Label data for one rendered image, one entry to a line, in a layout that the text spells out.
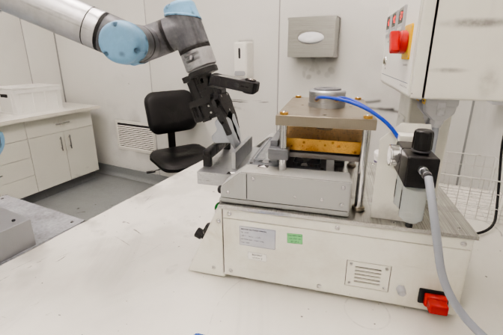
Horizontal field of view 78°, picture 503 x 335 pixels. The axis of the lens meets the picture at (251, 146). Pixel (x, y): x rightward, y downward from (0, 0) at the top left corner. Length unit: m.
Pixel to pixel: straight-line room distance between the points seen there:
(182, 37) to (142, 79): 2.29
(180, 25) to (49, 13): 0.24
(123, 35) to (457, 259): 0.70
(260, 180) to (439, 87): 0.34
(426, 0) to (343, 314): 0.55
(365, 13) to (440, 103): 1.62
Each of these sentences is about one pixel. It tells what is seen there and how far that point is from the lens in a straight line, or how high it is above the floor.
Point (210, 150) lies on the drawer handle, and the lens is 0.72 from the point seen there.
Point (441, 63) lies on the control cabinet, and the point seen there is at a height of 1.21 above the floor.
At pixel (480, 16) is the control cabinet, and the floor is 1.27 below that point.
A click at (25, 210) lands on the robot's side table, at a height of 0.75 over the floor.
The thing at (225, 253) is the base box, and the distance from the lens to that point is 0.70.
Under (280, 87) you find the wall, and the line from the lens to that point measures 2.30.
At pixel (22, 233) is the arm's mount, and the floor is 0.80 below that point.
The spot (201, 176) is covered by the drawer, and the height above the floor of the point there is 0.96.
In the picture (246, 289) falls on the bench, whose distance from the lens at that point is 0.71.
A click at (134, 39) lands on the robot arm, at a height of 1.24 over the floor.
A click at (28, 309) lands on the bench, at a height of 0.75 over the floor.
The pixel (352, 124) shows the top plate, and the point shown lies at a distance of 0.58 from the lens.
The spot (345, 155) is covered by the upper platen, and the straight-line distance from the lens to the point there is 0.63.
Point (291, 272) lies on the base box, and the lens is 0.68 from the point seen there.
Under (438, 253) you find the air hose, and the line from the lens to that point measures 0.45.
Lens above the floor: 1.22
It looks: 17 degrees down
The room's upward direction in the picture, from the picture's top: straight up
